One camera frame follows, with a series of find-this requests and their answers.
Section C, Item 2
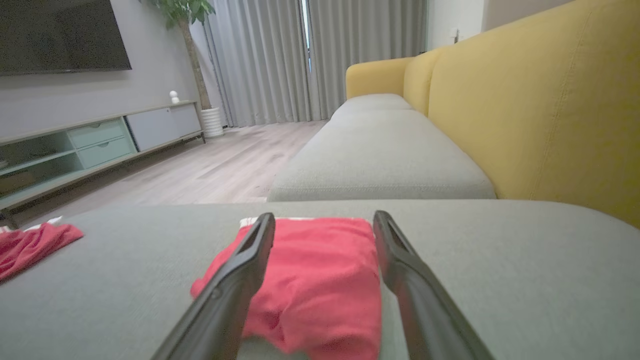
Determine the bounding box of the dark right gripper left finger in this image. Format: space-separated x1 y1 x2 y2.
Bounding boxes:
150 212 277 360

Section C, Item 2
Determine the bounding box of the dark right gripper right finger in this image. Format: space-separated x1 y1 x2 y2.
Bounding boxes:
372 210 496 360

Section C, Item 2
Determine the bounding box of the red basketball jersey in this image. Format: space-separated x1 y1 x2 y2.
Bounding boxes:
0 216 383 360

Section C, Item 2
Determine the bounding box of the large grey sofa seat cushion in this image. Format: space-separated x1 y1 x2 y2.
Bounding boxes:
0 200 640 360

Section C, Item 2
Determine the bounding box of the white ribbed plant pot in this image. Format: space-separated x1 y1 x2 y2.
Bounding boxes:
200 107 225 139

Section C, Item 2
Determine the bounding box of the grey cabinet door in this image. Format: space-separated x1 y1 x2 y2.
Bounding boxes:
125 103 202 152

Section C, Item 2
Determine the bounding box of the mint green cabinet drawer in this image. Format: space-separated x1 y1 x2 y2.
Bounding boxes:
76 136 138 169
67 118 127 149

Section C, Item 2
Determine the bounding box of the small grey sofa seat cushion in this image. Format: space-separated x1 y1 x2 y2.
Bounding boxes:
330 93 415 121

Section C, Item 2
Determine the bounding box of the long low tv cabinet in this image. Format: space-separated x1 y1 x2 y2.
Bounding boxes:
0 100 206 228

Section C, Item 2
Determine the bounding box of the small yellow sofa backrest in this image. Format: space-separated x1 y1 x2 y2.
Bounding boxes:
403 47 446 117

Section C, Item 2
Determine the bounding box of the yellow sofa armrest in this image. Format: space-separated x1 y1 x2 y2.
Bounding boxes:
345 56 416 100

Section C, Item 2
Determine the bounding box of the indoor tree plant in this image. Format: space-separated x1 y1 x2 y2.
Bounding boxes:
150 0 217 111

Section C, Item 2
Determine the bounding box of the black wall television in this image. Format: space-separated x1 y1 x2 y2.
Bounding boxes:
0 0 132 77

